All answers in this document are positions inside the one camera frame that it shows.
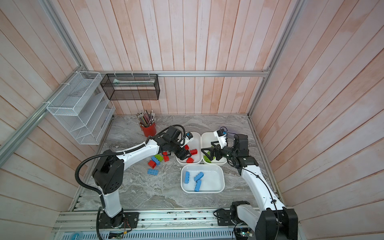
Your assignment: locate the white bin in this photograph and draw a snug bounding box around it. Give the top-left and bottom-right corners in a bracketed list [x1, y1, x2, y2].
[201, 132, 227, 166]
[176, 132, 202, 166]
[181, 165, 225, 194]

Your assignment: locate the white bin rear right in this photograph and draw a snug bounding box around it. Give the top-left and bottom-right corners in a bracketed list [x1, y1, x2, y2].
[201, 132, 227, 166]

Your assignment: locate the blue brick top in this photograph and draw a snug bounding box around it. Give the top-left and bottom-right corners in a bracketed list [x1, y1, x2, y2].
[194, 172, 204, 182]

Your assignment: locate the white bin rear left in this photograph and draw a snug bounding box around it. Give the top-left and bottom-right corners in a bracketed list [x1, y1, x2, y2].
[176, 132, 202, 166]

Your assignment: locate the red pencil cup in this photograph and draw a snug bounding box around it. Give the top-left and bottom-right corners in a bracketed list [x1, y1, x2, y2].
[140, 123, 157, 137]

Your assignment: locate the white bin front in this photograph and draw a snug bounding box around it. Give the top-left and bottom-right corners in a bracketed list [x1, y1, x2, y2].
[181, 165, 225, 194]

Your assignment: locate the blue brick centre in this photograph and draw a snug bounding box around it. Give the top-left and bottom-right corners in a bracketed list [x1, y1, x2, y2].
[151, 156, 161, 166]

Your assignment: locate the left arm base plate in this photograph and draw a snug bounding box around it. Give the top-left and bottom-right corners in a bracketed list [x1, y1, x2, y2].
[97, 211, 140, 230]

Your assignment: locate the bundle of pencils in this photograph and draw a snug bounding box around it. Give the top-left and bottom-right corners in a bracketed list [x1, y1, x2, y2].
[136, 110, 155, 128]

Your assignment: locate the white wire mesh shelf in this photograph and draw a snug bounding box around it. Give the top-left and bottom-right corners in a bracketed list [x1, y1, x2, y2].
[47, 72, 116, 145]

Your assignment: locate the blue long brick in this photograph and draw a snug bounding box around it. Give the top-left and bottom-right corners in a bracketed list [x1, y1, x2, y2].
[184, 171, 190, 184]

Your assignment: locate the black mesh basket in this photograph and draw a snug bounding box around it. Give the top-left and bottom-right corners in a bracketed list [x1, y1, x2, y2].
[101, 73, 160, 101]

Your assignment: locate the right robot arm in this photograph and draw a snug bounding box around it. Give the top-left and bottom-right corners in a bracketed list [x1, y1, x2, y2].
[202, 130, 299, 240]

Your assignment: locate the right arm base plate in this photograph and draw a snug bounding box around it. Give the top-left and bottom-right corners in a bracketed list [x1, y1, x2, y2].
[213, 209, 239, 226]

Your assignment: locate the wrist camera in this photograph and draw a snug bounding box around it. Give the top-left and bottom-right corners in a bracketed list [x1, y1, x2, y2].
[185, 132, 194, 141]
[214, 129, 228, 149]

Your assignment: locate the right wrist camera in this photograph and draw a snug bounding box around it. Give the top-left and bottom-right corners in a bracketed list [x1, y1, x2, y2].
[214, 129, 228, 149]

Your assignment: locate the red brick low centre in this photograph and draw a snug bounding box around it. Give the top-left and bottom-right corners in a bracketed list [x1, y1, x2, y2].
[148, 160, 157, 169]

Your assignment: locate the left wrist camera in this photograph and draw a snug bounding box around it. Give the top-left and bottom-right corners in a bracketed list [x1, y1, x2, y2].
[185, 132, 194, 141]

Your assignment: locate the aluminium front rail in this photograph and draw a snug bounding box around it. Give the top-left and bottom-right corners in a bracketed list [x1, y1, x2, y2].
[52, 209, 254, 240]

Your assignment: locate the green brick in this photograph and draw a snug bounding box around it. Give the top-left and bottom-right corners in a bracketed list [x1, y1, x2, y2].
[155, 154, 164, 162]
[203, 152, 212, 163]

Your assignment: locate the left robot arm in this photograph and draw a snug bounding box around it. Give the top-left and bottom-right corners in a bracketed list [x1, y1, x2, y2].
[92, 125, 194, 219]

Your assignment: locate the black corrugated cable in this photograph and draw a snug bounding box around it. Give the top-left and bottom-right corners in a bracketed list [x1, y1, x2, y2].
[74, 143, 151, 240]

